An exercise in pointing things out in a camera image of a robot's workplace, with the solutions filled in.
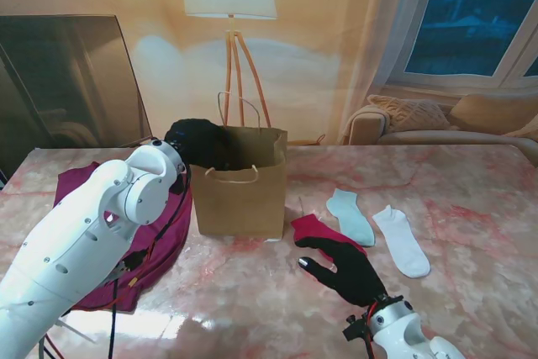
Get printed room scene backdrop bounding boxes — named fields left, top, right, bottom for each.
left=0, top=0, right=538, bottom=150

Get left arm red black cables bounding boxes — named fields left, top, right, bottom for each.
left=40, top=163, right=194, bottom=359

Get kraft paper bag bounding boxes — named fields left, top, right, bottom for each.
left=189, top=90, right=289, bottom=240

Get light blue sock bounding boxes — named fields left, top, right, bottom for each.
left=326, top=188, right=376, bottom=248

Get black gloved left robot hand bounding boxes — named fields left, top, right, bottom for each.
left=163, top=118, right=230, bottom=172

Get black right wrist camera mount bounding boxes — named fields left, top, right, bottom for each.
left=342, top=314, right=371, bottom=341

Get dark grey leaning panel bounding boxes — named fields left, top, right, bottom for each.
left=0, top=14, right=154, bottom=182

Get red sock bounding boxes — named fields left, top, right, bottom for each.
left=290, top=214, right=368, bottom=257

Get white sock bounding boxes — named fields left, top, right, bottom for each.
left=372, top=204, right=432, bottom=279

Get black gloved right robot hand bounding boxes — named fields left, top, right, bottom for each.
left=293, top=235, right=390, bottom=308

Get magenta shorts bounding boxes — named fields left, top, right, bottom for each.
left=55, top=163, right=193, bottom=313

